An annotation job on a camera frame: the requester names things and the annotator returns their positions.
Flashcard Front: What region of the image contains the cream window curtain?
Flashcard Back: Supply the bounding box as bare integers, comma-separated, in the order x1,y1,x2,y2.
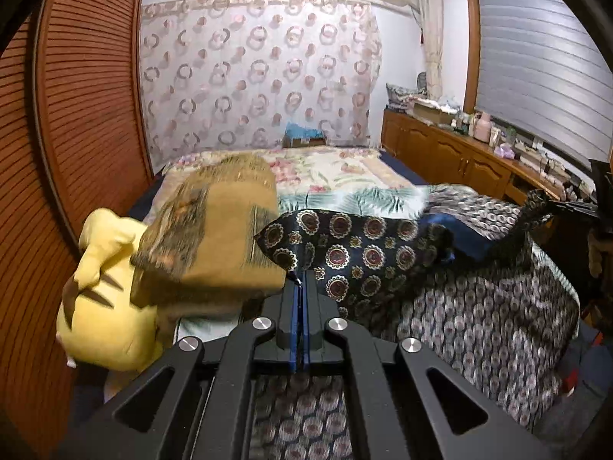
416,0,445,99

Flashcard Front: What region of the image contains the person's right hand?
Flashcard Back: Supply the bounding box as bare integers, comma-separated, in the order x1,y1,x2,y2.
588,230,613,279

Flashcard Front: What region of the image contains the brown gold pillow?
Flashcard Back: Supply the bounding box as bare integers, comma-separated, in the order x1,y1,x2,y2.
130,154,287,308

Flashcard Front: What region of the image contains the circle-print sheer curtain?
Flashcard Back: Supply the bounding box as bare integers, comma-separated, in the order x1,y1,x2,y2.
139,0,383,164

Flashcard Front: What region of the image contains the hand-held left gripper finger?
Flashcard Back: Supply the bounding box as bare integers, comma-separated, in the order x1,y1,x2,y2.
62,271,302,460
302,273,542,460

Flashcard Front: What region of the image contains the grey window blind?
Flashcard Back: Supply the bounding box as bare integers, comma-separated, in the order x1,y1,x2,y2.
474,0,613,173

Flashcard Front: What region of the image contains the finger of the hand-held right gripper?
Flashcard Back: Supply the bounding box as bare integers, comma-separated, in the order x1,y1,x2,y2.
551,200,599,220

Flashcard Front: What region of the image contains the pile of folded cloth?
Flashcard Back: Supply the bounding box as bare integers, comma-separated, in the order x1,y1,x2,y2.
385,82,422,108

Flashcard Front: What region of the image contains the yellow plush toy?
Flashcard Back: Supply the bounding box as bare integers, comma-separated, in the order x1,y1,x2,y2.
55,208,164,375

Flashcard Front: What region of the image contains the navy circle-print satin pajama top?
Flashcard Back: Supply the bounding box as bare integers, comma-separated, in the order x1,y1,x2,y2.
251,183,581,460

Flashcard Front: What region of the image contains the floral bed sheet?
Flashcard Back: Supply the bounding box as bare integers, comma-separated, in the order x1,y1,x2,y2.
127,148,427,221

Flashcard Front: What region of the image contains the box with blue cloth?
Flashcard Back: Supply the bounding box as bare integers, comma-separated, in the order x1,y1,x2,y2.
282,122,327,149

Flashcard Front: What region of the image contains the cardboard box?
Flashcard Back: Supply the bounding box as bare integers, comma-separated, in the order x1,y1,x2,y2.
412,100,456,125

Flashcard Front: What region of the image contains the wooden sideboard cabinet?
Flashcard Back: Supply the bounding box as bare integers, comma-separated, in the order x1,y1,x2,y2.
382,108,599,212

